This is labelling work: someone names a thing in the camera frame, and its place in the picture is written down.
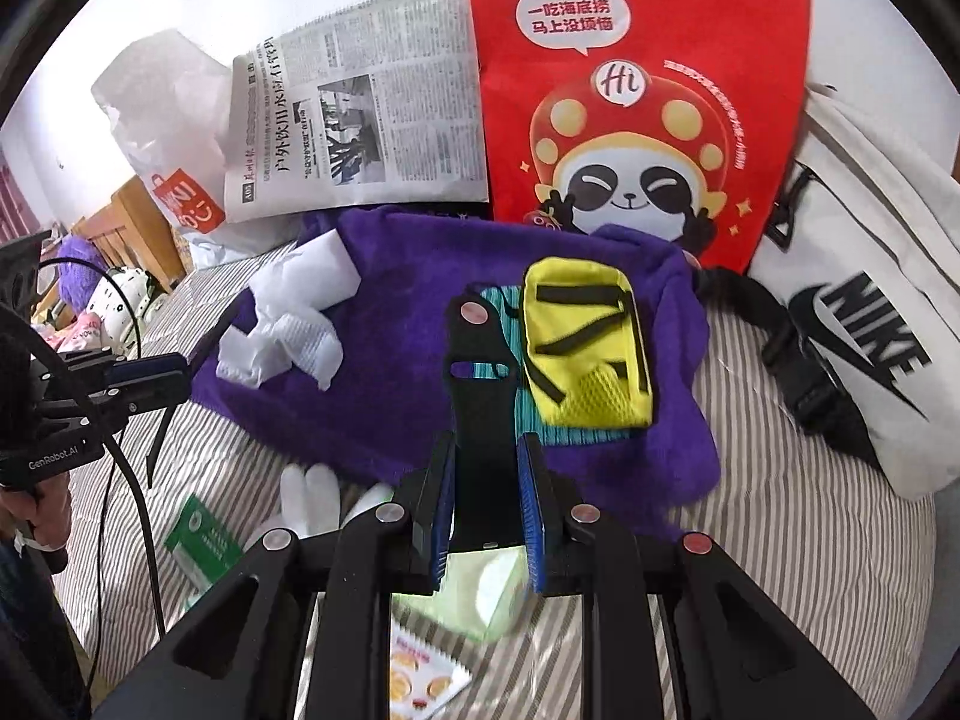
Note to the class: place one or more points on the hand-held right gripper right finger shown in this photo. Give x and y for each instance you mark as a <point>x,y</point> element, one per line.
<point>534,517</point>

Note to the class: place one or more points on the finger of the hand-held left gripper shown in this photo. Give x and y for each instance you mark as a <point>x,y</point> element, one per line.
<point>135,367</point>
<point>142,396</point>

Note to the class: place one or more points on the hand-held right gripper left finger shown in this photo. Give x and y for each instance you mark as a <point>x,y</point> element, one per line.
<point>439,517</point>

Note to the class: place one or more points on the light green tissue pack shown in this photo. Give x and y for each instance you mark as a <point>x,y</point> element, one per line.
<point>480,596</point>

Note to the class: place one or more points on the purple towel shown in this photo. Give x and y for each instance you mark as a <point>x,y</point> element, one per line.
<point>405,405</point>

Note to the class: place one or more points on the white tissue sheets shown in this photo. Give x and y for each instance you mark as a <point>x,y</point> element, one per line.
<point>300,345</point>

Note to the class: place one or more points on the teal ribbed cloth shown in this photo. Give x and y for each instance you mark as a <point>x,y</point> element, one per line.
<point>508,337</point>

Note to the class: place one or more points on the small yellow bag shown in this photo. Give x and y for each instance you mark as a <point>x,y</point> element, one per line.
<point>570,274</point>

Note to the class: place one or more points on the person's left forearm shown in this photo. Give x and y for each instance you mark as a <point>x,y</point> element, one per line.
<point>37,637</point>

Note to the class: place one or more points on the person's left hand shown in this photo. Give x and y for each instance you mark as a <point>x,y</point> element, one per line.
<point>49,517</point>

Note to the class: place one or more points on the white spotted plush toy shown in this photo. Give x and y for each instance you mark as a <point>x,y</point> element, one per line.
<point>124,300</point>

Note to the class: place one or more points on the purple plush toy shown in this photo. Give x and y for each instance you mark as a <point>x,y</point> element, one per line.
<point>82,270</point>

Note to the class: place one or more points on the white glove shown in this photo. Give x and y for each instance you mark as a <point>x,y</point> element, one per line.
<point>311,499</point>

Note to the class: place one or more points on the green packet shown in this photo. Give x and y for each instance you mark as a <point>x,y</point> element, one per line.
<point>202,540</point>

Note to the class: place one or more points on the fruit print packet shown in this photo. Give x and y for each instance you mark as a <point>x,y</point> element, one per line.
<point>424,675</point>

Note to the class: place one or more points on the striped bed sheet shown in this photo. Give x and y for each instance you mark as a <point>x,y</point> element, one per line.
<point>750,480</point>

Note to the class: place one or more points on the white plastic shopping bag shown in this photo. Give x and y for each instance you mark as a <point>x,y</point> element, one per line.
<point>165,105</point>

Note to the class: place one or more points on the folded newspaper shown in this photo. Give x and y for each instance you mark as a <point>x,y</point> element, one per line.
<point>390,112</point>

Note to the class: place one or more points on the red panda print paper bag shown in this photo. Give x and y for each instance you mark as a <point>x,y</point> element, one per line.
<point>637,75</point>

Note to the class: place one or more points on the white waist bag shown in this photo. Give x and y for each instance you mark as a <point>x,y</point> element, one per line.
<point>862,202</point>

